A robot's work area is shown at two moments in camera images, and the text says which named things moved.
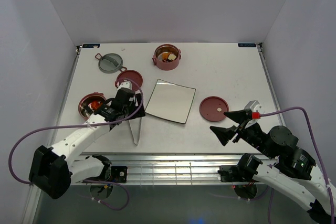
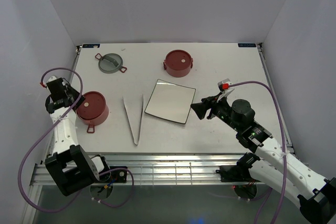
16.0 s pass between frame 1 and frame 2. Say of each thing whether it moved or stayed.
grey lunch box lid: stayed
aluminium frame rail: stayed
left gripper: moved
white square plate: stayed
